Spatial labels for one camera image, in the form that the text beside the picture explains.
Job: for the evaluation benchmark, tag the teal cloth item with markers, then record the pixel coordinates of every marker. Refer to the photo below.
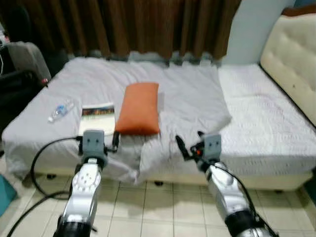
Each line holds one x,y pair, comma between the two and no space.
6,195

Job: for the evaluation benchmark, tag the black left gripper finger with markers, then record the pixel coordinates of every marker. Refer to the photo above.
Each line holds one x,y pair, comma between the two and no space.
116,139

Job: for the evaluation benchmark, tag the grey chair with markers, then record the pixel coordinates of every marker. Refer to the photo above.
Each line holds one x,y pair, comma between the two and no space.
27,59

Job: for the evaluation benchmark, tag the white quilted mattress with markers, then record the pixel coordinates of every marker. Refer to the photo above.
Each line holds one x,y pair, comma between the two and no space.
261,113

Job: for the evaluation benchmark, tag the cream bed base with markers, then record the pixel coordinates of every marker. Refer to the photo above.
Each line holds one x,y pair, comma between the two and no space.
247,180

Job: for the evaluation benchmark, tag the cream tufted bed headboard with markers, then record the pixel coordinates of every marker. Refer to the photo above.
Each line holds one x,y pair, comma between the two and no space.
291,59

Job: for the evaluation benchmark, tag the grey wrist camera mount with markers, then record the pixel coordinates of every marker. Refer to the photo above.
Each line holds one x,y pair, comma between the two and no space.
213,145
93,140

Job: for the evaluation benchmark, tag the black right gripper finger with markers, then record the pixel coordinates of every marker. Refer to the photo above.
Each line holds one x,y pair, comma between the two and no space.
201,135
181,147

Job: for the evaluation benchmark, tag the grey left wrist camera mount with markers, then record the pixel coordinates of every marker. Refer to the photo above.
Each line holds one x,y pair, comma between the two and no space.
93,140

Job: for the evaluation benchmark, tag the clear plastic water bottle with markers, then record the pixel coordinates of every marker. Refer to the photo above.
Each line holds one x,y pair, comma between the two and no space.
60,110

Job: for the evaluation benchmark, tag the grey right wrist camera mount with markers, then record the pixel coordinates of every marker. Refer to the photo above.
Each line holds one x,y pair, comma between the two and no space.
213,145

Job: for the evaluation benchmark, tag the grey blanket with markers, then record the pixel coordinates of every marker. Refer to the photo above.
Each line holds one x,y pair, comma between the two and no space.
187,98

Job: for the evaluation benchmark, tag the brown curtain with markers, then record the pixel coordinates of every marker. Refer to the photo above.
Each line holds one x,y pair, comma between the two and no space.
123,24

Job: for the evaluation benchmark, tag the dark teal box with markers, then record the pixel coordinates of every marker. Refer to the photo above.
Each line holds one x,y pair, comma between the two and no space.
310,190

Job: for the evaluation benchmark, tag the white booklet with city photo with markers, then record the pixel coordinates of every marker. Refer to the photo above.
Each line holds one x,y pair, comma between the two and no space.
97,118

